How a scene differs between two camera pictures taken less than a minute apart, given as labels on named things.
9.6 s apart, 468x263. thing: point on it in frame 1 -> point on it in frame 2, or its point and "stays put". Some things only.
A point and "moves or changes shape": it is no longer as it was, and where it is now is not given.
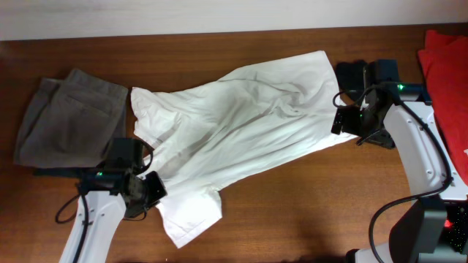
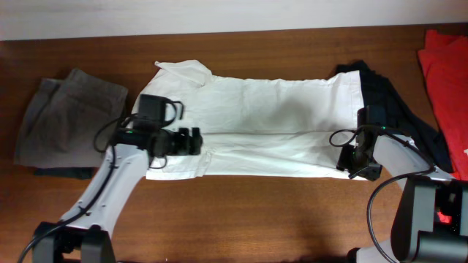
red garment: [444, 60] stays put
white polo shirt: [208, 136] moves or changes shape
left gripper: [159, 191] -> [183, 148]
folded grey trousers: [69, 123] stays put
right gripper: [349, 126] -> [371, 174]
